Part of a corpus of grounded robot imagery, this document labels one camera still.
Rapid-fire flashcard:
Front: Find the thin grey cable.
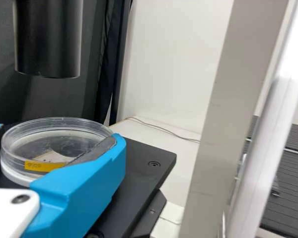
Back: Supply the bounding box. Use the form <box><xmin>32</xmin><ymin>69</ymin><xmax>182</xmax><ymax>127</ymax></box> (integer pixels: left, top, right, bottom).
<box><xmin>128</xmin><ymin>117</ymin><xmax>201</xmax><ymax>144</ymax></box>

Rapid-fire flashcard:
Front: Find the petri dish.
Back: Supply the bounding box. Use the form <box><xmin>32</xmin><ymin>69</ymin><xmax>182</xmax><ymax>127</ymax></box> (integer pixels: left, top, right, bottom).
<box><xmin>0</xmin><ymin>118</ymin><xmax>115</xmax><ymax>188</ymax></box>

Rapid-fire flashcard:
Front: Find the cream microscope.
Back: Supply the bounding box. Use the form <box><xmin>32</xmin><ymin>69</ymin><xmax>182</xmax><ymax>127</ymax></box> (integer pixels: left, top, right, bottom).
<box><xmin>0</xmin><ymin>0</ymin><xmax>298</xmax><ymax>238</ymax></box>

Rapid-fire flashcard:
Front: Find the black platform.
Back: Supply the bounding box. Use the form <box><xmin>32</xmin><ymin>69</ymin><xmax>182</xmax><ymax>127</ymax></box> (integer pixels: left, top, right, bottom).
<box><xmin>259</xmin><ymin>148</ymin><xmax>298</xmax><ymax>233</ymax></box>

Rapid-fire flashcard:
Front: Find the white pipette stand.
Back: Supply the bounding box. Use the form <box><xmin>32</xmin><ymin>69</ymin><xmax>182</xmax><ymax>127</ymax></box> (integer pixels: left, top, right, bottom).
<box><xmin>222</xmin><ymin>0</ymin><xmax>298</xmax><ymax>238</ymax></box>

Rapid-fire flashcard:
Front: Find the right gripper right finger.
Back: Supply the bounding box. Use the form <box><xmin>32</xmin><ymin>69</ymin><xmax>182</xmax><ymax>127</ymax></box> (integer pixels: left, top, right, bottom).
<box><xmin>22</xmin><ymin>133</ymin><xmax>127</xmax><ymax>238</ymax></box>

